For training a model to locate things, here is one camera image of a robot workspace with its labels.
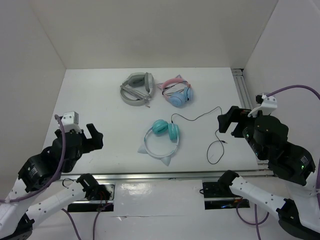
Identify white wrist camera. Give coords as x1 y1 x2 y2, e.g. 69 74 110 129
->
60 111 82 133
247 93 278 118

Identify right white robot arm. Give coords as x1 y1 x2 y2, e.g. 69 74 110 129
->
217 106 320 240

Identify aluminium front rail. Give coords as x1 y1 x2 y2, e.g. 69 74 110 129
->
59 167 276 181

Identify aluminium side rail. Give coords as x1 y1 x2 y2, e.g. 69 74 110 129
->
231 68 253 109

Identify grey white headphones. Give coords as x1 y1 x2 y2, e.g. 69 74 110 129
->
120 72 155 107

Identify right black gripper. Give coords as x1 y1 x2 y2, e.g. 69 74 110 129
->
215 103 265 158

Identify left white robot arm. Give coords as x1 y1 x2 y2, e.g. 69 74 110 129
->
0 123 111 240

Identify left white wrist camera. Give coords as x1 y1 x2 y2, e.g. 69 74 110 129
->
60 111 82 133

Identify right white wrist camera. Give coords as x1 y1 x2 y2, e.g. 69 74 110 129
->
247 93 278 118

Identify teal cat-ear headphones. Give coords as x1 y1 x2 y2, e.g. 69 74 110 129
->
137 119 180 167

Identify pink blue cat-ear headphones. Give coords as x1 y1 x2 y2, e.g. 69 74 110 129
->
156 74 194 108

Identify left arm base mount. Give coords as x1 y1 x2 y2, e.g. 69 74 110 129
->
66 182 116 213

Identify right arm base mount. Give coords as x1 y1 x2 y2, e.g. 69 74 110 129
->
199 182 250 210

